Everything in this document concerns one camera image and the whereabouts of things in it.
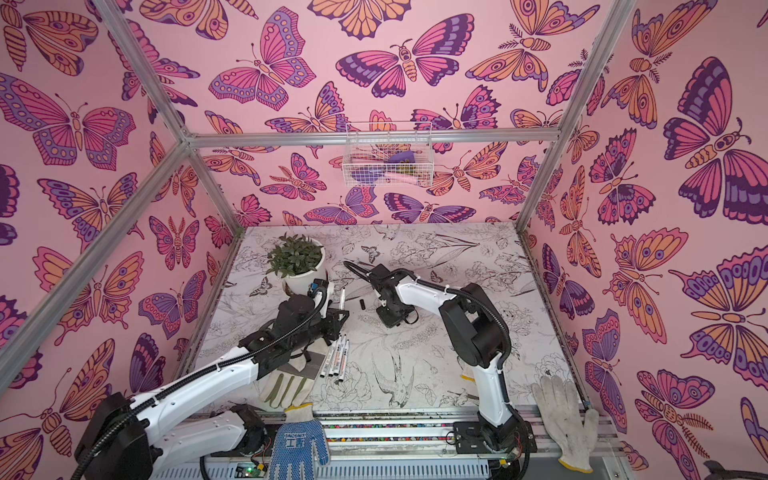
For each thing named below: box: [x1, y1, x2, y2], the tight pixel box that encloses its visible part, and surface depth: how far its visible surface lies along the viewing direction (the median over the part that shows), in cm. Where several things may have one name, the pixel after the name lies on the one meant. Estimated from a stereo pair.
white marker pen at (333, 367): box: [328, 334, 343, 377], surface depth 87 cm
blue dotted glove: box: [268, 403, 329, 480], surface depth 74 cm
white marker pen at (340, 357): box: [334, 334, 347, 376], surface depth 88 cm
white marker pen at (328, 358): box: [320, 339, 337, 378], surface depth 87 cm
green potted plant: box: [266, 232, 324, 278], surface depth 91 cm
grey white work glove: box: [254, 351, 326, 409], surface depth 83 cm
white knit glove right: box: [531, 375, 599, 473], surface depth 77 cm
